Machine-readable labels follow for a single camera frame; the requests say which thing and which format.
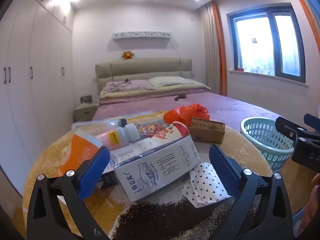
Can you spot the white wall shelf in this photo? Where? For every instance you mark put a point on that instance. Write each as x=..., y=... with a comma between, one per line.
x=142, y=35

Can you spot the small dark object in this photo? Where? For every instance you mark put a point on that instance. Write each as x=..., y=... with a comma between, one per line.
x=180, y=97

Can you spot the purple bedspread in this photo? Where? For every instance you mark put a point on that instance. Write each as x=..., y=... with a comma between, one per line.
x=225, y=107

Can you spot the teal plastic basket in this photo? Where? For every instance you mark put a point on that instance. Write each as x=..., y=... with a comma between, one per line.
x=265, y=142

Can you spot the orange and white carton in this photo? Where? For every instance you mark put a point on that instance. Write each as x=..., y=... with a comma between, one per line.
x=75, y=152

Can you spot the dark framed window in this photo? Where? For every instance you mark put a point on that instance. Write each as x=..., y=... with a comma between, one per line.
x=232, y=42

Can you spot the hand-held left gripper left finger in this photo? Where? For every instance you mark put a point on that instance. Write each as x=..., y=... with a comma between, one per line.
x=93, y=172

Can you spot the white printed flat box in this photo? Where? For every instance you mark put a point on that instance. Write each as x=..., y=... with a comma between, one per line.
x=127, y=155

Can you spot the small window sticker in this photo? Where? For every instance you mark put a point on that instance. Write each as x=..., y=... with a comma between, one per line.
x=255, y=40

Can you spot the white milk carton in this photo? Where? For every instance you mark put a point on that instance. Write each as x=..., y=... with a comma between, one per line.
x=155, y=170

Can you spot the beige and orange curtain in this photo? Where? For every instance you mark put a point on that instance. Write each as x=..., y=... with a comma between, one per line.
x=212, y=50

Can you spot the round yellow rug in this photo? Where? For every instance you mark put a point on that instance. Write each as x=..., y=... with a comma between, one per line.
x=50, y=162

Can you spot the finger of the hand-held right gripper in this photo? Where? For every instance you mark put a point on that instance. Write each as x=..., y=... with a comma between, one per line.
x=287, y=126
x=312, y=121

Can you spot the white wardrobe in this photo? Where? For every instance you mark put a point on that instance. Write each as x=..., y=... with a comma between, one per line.
x=37, y=80

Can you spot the beige upholstered bed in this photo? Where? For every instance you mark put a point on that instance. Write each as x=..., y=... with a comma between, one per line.
x=142, y=67

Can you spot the small picture frame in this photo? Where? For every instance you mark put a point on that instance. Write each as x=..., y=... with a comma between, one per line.
x=86, y=99

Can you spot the white pillow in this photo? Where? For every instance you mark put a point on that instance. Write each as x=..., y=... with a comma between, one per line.
x=170, y=81

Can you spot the polka dot tissue pack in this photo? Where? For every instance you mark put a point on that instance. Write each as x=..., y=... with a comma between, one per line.
x=202, y=185

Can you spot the clear plastic bottle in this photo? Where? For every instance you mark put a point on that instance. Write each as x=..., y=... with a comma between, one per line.
x=100, y=125

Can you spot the beige nightstand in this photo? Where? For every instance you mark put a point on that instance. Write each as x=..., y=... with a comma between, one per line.
x=85, y=112

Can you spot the purple striped pillow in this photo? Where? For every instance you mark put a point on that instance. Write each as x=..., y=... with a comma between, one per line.
x=135, y=85

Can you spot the orange plastic bag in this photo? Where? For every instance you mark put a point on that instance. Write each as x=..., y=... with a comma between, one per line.
x=185, y=112

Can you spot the colourful snack packet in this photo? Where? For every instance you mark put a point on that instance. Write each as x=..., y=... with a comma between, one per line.
x=150, y=128

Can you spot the person's right hand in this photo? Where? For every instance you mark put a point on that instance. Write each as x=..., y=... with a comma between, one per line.
x=314, y=192

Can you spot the black packet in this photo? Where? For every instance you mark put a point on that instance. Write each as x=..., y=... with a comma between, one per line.
x=107, y=180

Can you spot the brown cardboard box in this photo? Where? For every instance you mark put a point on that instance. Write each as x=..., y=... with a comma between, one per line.
x=207, y=130

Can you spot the red and white paper cup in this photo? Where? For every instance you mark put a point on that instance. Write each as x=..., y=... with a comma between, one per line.
x=172, y=131

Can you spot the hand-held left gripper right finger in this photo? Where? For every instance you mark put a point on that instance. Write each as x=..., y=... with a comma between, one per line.
x=222, y=170

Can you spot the orange plush toy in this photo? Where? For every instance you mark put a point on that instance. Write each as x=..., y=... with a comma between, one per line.
x=128, y=55

